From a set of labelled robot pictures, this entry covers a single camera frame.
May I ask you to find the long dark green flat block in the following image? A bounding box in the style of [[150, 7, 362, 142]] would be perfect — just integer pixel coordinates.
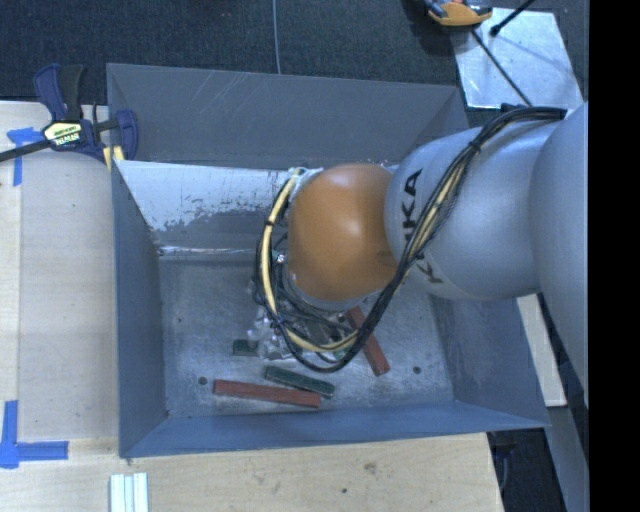
[[263, 365, 336, 400]]

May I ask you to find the long red-brown flat block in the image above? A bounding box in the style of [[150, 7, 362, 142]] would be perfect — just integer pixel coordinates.
[[212, 378, 323, 409]]

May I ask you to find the short red-brown flat block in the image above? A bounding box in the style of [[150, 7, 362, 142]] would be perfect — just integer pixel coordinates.
[[346, 305, 392, 378]]

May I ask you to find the grey metal bin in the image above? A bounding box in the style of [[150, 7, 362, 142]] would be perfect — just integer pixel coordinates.
[[105, 62, 552, 459]]

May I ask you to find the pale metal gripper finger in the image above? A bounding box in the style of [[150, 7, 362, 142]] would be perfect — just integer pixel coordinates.
[[248, 307, 282, 339], [256, 338, 297, 362]]

